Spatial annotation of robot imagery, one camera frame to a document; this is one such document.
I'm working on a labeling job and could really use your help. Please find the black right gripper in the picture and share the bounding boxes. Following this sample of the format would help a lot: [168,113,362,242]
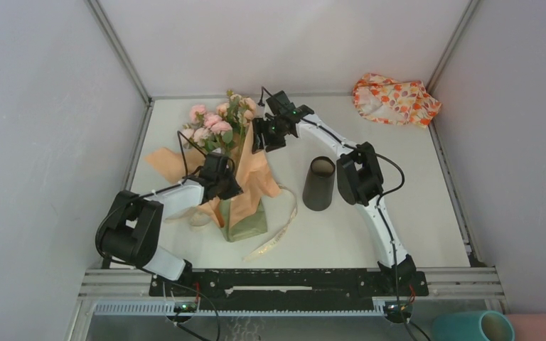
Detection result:
[252,116,288,153]

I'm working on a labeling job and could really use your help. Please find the orange wrapping paper sheet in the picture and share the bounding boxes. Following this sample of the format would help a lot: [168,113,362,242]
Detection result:
[144,127,281,226]

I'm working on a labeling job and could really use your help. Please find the cream printed ribbon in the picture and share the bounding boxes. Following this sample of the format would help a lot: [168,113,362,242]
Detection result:
[242,185,298,262]

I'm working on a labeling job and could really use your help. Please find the pink flower bouquet green wrap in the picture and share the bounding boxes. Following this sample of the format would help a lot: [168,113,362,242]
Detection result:
[180,90,257,162]

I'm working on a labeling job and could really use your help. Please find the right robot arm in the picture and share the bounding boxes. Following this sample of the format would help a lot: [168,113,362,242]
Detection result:
[252,88,417,296]

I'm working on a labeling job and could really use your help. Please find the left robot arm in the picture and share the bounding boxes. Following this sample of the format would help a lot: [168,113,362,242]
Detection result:
[95,152,242,296]

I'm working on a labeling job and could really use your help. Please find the black conical vase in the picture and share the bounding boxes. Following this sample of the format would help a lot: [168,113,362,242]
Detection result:
[302,156,336,212]

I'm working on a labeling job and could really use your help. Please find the orange floral cloth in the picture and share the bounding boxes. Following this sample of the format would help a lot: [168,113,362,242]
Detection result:
[352,73,442,128]

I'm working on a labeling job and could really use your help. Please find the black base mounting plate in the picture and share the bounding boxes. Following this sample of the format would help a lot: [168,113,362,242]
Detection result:
[149,269,429,313]

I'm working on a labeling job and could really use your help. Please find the teal cup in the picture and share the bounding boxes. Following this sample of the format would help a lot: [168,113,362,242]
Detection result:
[432,310,515,341]

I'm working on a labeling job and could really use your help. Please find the pink cup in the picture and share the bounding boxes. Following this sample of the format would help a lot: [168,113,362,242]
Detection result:
[507,314,546,341]

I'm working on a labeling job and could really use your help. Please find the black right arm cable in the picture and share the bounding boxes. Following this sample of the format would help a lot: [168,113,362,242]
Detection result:
[257,86,420,341]

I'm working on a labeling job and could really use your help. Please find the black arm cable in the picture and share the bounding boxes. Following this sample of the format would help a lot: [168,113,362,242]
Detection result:
[257,86,420,341]
[95,131,208,269]

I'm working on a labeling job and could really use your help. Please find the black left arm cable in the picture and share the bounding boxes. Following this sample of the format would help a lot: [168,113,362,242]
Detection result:
[95,131,208,269]

